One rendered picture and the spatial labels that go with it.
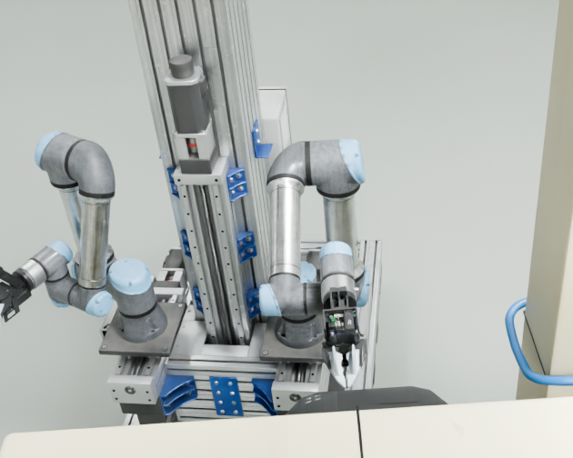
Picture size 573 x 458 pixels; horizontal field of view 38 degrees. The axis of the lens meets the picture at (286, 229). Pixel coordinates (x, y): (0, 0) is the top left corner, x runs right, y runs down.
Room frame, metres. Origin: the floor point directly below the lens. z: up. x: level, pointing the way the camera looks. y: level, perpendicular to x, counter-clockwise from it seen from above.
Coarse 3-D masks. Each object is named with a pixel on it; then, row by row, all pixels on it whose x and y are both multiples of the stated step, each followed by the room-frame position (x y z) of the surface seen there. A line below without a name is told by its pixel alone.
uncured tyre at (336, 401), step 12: (324, 396) 0.92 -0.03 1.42; (336, 396) 0.92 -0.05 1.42; (348, 396) 0.91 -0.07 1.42; (360, 396) 0.90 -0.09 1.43; (372, 396) 0.90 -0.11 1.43; (384, 396) 0.90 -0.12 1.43; (396, 396) 0.89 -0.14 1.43; (408, 396) 0.89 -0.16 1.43; (420, 396) 0.88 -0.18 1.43; (432, 396) 0.89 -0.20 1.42; (300, 408) 0.89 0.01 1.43; (312, 408) 0.88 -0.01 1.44; (324, 408) 0.87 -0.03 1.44; (336, 408) 0.87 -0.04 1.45; (348, 408) 0.86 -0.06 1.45; (360, 408) 0.86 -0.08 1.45; (372, 408) 0.86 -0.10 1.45; (384, 408) 0.85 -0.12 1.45
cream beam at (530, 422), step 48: (48, 432) 0.59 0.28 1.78; (96, 432) 0.58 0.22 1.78; (144, 432) 0.58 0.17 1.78; (192, 432) 0.57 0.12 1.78; (240, 432) 0.56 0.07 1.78; (288, 432) 0.55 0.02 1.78; (336, 432) 0.55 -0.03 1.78; (384, 432) 0.54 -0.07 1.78; (432, 432) 0.53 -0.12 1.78; (480, 432) 0.53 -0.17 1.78; (528, 432) 0.52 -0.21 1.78
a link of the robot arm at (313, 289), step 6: (318, 282) 1.46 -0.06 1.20; (312, 288) 1.43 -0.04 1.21; (318, 288) 1.43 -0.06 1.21; (312, 294) 1.41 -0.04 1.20; (318, 294) 1.41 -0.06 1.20; (312, 300) 1.41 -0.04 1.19; (318, 300) 1.40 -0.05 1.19; (312, 306) 1.40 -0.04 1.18; (318, 306) 1.40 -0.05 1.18; (312, 312) 1.40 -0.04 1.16; (318, 312) 1.40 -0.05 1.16
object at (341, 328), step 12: (336, 288) 1.31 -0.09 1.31; (324, 300) 1.31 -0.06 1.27; (336, 300) 1.30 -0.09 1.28; (348, 300) 1.30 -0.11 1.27; (324, 312) 1.25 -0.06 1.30; (336, 312) 1.25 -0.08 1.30; (348, 312) 1.24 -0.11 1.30; (324, 324) 1.22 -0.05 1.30; (336, 324) 1.22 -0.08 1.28; (348, 324) 1.21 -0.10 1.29; (336, 336) 1.21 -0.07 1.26; (348, 336) 1.21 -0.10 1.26; (336, 348) 1.21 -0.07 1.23; (348, 348) 1.21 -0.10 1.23
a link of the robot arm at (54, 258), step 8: (56, 240) 1.91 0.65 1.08; (48, 248) 1.87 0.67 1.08; (56, 248) 1.87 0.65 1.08; (64, 248) 1.88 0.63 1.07; (40, 256) 1.84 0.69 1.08; (48, 256) 1.84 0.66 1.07; (56, 256) 1.85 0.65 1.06; (64, 256) 1.86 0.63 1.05; (72, 256) 1.89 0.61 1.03; (40, 264) 1.81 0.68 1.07; (48, 264) 1.82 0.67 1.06; (56, 264) 1.84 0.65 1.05; (64, 264) 1.86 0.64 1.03; (48, 272) 1.81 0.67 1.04; (56, 272) 1.84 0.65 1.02; (64, 272) 1.85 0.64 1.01; (48, 280) 1.84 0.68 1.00
